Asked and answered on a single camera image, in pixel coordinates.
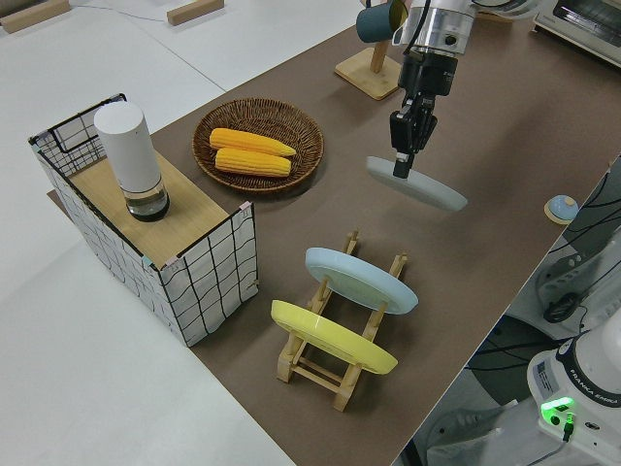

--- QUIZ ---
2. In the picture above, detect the white toaster oven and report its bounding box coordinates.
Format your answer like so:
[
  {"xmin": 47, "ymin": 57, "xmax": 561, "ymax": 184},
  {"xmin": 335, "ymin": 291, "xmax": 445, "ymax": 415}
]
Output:
[{"xmin": 532, "ymin": 0, "xmax": 621, "ymax": 67}]

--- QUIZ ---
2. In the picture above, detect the wooden shelf board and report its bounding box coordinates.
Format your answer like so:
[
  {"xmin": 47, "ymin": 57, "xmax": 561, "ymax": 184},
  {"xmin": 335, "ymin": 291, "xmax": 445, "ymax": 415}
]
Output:
[{"xmin": 67, "ymin": 150, "xmax": 229, "ymax": 258}]

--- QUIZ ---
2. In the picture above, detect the wooden block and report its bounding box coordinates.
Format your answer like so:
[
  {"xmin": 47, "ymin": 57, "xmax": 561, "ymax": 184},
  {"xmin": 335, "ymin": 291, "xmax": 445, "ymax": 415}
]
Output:
[
  {"xmin": 0, "ymin": 0, "xmax": 72, "ymax": 34},
  {"xmin": 166, "ymin": 0, "xmax": 226, "ymax": 26}
]

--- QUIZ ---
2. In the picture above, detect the wire basket with grid cloth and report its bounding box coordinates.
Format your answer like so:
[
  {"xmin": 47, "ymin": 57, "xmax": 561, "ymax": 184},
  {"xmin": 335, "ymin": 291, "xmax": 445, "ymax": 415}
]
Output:
[{"xmin": 27, "ymin": 91, "xmax": 258, "ymax": 349}]

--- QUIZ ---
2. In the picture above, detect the yellow corn cob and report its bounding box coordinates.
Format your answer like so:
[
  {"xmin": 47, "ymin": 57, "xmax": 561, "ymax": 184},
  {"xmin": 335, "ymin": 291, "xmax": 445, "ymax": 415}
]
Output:
[
  {"xmin": 209, "ymin": 127, "xmax": 298, "ymax": 158},
  {"xmin": 213, "ymin": 148, "xmax": 292, "ymax": 179}
]

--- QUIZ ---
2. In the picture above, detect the teal mug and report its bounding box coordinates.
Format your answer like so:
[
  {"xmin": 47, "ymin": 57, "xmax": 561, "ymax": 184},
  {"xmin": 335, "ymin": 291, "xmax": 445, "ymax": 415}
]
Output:
[{"xmin": 356, "ymin": 0, "xmax": 409, "ymax": 43}]

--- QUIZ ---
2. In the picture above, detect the white cylinder bottle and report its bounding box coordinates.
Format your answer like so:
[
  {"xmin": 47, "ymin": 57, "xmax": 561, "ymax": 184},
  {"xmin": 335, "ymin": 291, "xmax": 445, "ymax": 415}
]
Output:
[{"xmin": 93, "ymin": 100, "xmax": 172, "ymax": 223}]

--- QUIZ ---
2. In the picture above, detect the wooden plate rack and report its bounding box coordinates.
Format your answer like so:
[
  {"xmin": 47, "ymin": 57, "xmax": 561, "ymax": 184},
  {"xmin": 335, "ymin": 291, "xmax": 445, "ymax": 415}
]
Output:
[{"xmin": 276, "ymin": 228, "xmax": 409, "ymax": 413}]

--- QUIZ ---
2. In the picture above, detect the brown table mat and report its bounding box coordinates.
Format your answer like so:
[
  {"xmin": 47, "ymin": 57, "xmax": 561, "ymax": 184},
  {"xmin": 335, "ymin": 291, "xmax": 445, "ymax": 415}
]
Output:
[{"xmin": 47, "ymin": 0, "xmax": 621, "ymax": 466}]

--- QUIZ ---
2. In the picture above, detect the white power strip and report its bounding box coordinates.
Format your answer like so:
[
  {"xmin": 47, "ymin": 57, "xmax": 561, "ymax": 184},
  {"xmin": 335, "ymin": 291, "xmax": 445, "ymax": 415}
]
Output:
[{"xmin": 533, "ymin": 240, "xmax": 607, "ymax": 319}]

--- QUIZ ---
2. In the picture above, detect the gray plate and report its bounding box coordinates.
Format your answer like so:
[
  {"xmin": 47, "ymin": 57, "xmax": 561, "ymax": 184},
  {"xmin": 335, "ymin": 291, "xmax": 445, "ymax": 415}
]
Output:
[{"xmin": 366, "ymin": 154, "xmax": 470, "ymax": 214}]

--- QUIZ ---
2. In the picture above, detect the blue call bell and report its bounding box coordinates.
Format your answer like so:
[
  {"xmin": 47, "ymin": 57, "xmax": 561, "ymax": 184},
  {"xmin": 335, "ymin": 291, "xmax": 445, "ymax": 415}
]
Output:
[{"xmin": 542, "ymin": 193, "xmax": 578, "ymax": 225}]

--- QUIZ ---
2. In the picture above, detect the black power adapter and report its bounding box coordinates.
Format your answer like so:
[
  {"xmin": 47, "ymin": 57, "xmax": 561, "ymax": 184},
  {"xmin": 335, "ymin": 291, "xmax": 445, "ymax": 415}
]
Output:
[{"xmin": 542, "ymin": 294, "xmax": 579, "ymax": 324}]

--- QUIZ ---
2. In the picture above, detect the brown wicker basket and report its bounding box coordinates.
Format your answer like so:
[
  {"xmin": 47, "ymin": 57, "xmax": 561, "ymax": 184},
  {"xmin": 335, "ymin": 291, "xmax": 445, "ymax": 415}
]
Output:
[{"xmin": 192, "ymin": 98, "xmax": 325, "ymax": 195}]

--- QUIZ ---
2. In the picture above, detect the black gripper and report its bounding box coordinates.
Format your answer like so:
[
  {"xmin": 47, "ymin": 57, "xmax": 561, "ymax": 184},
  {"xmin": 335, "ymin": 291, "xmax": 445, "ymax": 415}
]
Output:
[{"xmin": 389, "ymin": 50, "xmax": 459, "ymax": 179}]

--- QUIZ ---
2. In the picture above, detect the yellow plate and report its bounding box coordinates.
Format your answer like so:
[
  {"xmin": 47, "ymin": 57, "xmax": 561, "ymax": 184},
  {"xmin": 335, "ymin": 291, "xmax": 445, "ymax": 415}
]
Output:
[{"xmin": 270, "ymin": 299, "xmax": 400, "ymax": 376}]

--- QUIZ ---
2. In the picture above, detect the wooden mug stand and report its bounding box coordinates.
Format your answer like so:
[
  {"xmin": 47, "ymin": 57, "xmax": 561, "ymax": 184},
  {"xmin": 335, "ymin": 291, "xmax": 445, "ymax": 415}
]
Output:
[{"xmin": 333, "ymin": 38, "xmax": 405, "ymax": 102}]

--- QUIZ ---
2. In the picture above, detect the light blue plate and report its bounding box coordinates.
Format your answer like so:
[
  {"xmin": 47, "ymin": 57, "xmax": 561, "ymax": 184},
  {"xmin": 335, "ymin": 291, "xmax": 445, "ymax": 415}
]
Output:
[{"xmin": 304, "ymin": 246, "xmax": 419, "ymax": 316}]

